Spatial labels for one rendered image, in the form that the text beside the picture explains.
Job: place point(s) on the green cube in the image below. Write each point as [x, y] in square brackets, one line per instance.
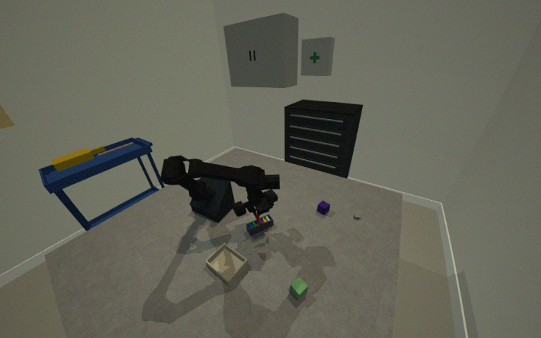
[298, 288]

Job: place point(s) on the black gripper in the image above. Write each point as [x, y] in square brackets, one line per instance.
[239, 207]

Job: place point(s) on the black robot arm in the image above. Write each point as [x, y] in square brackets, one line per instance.
[251, 177]

